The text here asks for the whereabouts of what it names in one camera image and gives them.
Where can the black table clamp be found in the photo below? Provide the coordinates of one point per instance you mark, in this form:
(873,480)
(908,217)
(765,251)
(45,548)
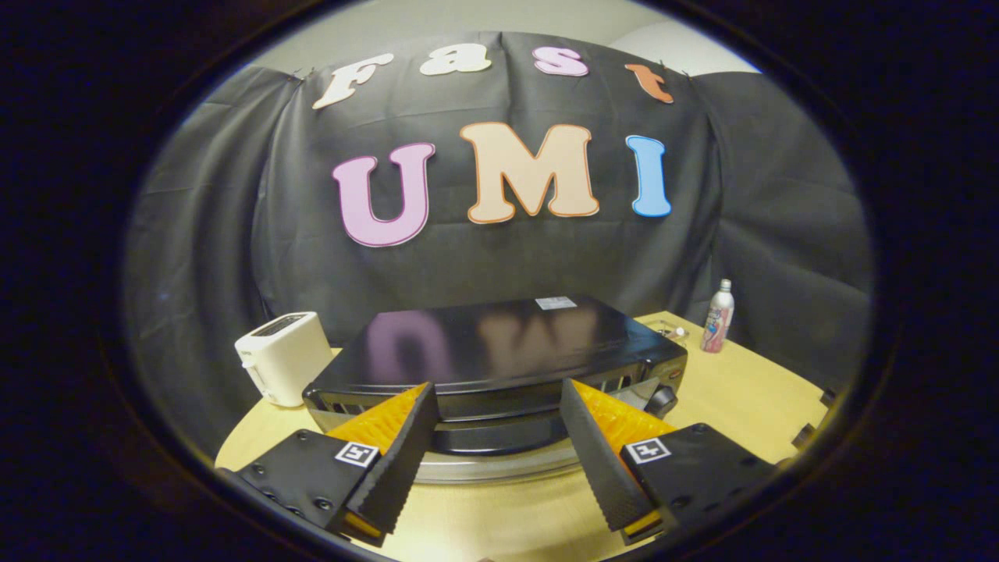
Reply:
(827,396)
(804,437)

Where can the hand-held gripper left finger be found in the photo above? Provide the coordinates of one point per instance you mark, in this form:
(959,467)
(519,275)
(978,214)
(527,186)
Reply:
(406,449)

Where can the black backdrop cloth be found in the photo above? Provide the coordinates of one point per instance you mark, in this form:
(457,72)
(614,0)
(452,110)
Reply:
(546,257)

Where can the white and pink bottle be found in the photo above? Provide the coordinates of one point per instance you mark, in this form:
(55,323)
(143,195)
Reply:
(718,316)

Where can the black toaster oven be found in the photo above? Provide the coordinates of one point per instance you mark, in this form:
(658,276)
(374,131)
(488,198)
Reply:
(499,351)

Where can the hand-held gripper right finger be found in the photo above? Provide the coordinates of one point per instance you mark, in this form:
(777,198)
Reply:
(597,457)

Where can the white bread toaster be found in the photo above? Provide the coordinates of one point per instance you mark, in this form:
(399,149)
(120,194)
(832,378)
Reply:
(285,359)

